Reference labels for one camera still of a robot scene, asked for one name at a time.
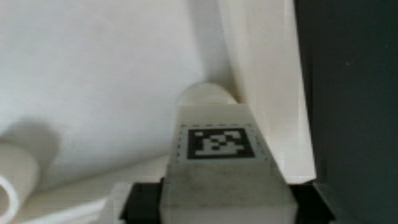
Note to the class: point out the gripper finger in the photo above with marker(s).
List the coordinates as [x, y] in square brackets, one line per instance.
[116, 204]

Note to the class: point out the white table leg with tag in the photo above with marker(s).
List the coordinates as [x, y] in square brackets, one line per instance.
[224, 187]

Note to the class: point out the white square table top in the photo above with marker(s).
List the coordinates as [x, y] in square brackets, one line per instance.
[100, 59]

